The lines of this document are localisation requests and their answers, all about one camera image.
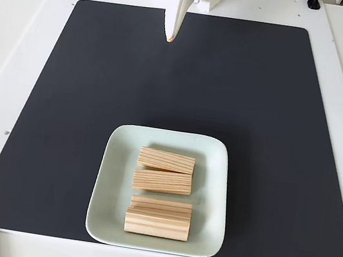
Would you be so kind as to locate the grooved wooden block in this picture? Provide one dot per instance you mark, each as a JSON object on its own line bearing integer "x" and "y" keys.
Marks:
{"x": 156, "y": 225}
{"x": 166, "y": 160}
{"x": 162, "y": 204}
{"x": 163, "y": 182}

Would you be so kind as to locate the pale green square plate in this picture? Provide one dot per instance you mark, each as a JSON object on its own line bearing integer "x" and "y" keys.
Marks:
{"x": 116, "y": 185}

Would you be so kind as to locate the black rubber mat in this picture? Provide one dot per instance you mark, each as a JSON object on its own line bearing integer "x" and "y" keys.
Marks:
{"x": 67, "y": 86}

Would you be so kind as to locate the black table clamp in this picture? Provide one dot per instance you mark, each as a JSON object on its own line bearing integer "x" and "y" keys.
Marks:
{"x": 314, "y": 1}

